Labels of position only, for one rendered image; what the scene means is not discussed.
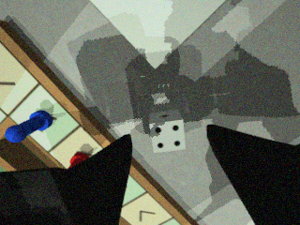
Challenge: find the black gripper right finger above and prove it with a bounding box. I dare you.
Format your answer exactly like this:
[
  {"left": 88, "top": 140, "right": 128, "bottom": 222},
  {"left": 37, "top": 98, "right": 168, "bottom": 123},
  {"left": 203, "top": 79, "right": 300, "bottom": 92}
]
[{"left": 207, "top": 125, "right": 300, "bottom": 225}]

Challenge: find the blue pawn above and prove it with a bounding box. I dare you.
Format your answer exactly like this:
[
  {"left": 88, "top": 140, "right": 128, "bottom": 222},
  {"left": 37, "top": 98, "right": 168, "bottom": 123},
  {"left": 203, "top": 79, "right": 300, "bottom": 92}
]
[{"left": 5, "top": 111, "right": 53, "bottom": 143}]

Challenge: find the red game pawn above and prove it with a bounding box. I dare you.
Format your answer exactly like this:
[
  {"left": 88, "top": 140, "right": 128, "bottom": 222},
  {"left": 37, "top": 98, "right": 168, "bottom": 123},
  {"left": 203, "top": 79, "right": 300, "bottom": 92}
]
[{"left": 68, "top": 152, "right": 89, "bottom": 169}]

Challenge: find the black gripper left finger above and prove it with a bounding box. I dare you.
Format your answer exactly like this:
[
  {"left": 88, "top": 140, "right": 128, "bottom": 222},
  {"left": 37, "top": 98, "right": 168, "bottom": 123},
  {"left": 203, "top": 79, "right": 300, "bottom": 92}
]
[{"left": 0, "top": 134, "right": 132, "bottom": 225}]

